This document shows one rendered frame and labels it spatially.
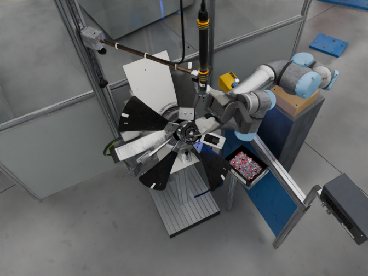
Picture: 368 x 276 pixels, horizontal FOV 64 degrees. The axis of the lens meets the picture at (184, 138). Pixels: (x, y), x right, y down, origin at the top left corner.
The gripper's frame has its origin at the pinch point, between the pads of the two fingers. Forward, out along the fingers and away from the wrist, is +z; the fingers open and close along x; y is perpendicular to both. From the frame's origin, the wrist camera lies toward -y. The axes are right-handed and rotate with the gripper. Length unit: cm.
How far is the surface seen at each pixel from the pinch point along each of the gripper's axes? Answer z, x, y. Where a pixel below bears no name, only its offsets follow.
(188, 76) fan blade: -43, -18, 52
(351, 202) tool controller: -67, -30, -37
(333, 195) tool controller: -65, -32, -30
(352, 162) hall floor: -225, -87, -3
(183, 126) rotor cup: -35, -37, 37
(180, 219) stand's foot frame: -79, -147, 48
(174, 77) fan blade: -40, -21, 58
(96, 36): -9, -12, 87
